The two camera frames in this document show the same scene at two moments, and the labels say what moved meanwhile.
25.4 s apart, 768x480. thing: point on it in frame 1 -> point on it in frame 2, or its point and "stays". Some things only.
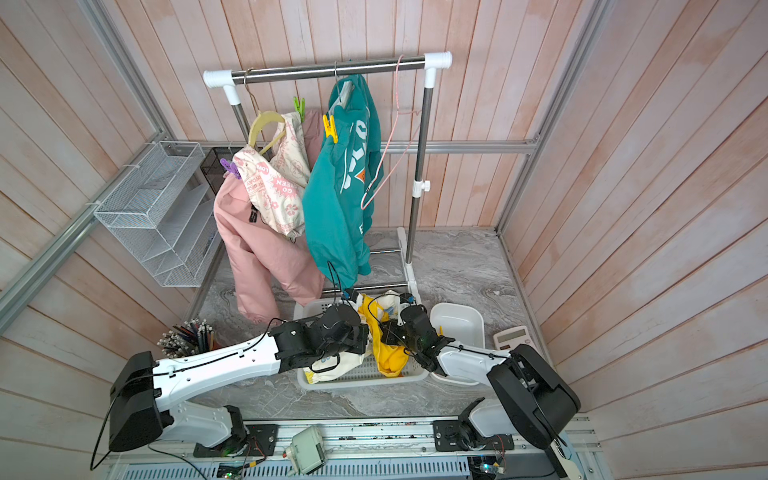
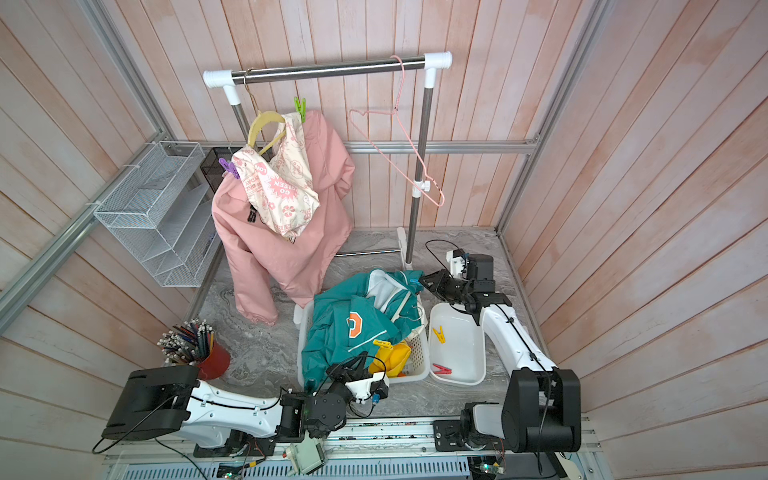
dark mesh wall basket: (212, 168) stays
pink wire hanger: (363, 206) -> (352, 111)
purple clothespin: (231, 167) stays
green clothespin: (301, 108) stays
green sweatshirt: (341, 185) -> (347, 318)
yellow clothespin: (330, 127) -> (383, 344)
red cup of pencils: (188, 337) stays
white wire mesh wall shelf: (163, 212) stays
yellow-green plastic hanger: (261, 119) stays
